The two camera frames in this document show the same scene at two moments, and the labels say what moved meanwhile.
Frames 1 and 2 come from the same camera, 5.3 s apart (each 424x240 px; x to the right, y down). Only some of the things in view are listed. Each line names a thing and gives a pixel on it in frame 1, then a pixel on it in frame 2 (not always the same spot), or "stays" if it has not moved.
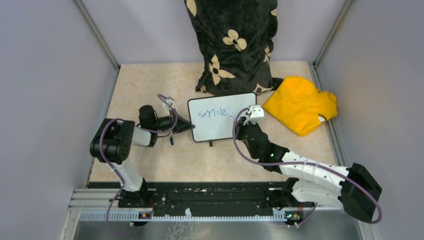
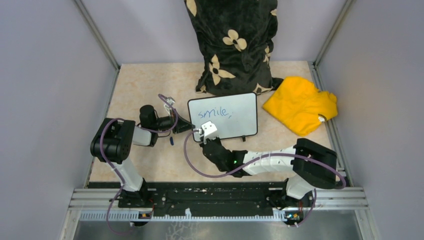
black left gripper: x=182 y=125 stays
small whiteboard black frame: x=213 y=117 stays
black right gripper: x=241 y=127 -> x=217 y=139
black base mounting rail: x=168 y=199 stays
